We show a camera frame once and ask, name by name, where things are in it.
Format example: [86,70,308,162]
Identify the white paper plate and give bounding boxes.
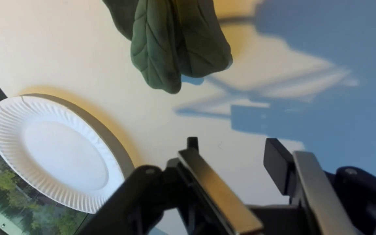
[0,94,135,214]

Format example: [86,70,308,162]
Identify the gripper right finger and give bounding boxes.
[263,138,376,235]

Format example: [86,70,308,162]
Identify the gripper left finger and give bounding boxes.
[77,137,264,235]

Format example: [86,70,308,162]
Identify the green leafed turnip plushie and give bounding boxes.
[102,0,233,94]

